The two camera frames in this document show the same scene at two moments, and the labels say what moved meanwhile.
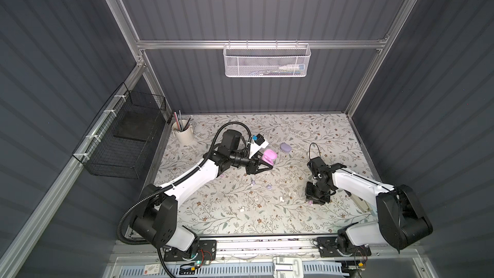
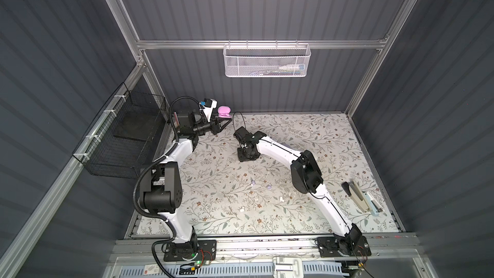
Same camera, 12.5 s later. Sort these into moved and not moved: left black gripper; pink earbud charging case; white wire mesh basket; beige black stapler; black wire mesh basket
Moved: pink earbud charging case; left black gripper
Not moved: white wire mesh basket; black wire mesh basket; beige black stapler
